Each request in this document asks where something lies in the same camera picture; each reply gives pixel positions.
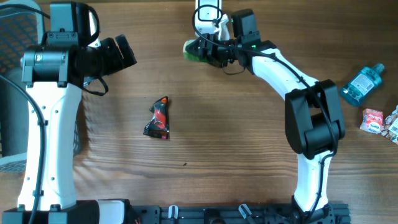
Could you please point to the green lid jar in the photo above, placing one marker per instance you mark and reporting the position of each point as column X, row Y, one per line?
column 209, row 58

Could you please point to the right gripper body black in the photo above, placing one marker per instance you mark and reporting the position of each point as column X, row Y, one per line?
column 221, row 51

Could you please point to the blue mouthwash bottle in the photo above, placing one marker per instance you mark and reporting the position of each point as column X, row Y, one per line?
column 364, row 83

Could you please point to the grey plastic mesh basket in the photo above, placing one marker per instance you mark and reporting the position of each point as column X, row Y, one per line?
column 19, row 29

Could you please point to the beige snack bag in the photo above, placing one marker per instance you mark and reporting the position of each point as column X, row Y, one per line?
column 389, row 129

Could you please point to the white barcode scanner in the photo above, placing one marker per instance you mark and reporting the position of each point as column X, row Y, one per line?
column 205, row 16

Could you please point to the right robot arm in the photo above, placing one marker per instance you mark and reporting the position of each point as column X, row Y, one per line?
column 313, row 118

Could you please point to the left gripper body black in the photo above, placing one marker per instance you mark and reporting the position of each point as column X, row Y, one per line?
column 107, row 58

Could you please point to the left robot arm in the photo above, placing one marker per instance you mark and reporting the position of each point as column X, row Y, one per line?
column 54, row 75

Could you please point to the red black snack pouch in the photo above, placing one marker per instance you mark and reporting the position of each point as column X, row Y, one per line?
column 158, row 127

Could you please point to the red tissue pack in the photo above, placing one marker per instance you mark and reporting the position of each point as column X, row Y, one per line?
column 372, row 121

